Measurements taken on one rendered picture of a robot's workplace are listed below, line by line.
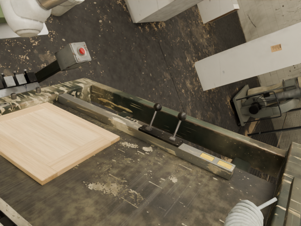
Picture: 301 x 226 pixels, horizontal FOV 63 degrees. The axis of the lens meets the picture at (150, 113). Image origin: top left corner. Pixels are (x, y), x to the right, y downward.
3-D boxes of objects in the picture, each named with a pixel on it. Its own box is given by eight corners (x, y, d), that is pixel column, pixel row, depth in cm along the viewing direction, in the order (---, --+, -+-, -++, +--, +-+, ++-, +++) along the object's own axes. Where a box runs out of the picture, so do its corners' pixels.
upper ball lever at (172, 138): (169, 141, 104) (181, 111, 104) (177, 144, 102) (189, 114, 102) (165, 140, 101) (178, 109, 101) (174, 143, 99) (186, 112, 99)
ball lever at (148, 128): (146, 130, 109) (157, 102, 110) (153, 133, 108) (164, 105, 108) (142, 129, 106) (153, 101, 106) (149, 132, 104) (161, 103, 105)
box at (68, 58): (68, 51, 161) (85, 41, 150) (75, 69, 162) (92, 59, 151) (53, 53, 152) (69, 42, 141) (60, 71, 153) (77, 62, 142)
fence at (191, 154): (66, 99, 137) (65, 93, 135) (233, 173, 94) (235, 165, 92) (58, 102, 133) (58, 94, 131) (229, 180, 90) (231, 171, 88)
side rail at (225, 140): (97, 98, 159) (98, 82, 154) (278, 171, 109) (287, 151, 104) (90, 100, 154) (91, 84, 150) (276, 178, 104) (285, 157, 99)
